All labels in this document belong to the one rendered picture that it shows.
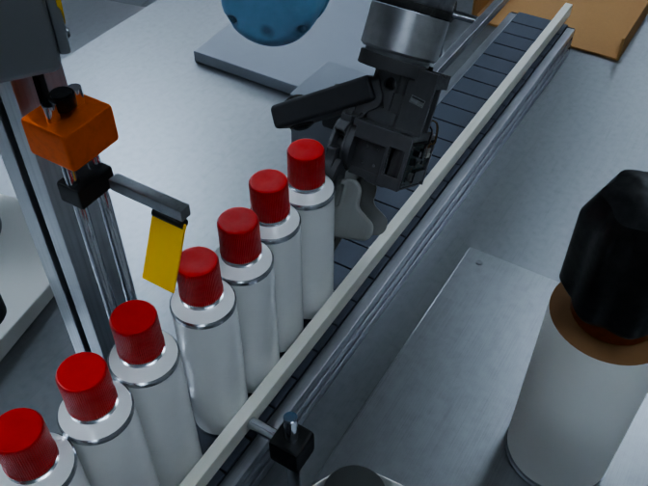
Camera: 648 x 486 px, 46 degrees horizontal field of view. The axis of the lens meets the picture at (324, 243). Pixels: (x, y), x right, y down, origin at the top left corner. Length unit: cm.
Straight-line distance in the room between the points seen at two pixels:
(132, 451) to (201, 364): 10
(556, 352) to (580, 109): 69
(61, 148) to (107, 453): 21
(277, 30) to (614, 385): 35
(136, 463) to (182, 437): 6
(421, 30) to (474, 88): 44
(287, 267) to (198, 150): 45
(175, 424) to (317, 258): 21
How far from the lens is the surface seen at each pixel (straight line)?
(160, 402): 58
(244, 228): 59
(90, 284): 70
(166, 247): 56
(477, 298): 82
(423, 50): 71
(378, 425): 71
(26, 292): 91
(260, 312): 64
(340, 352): 79
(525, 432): 66
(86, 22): 144
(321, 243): 70
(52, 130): 52
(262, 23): 59
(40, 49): 39
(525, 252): 95
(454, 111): 108
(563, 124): 118
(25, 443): 50
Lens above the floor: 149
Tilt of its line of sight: 45 degrees down
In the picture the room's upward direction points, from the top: straight up
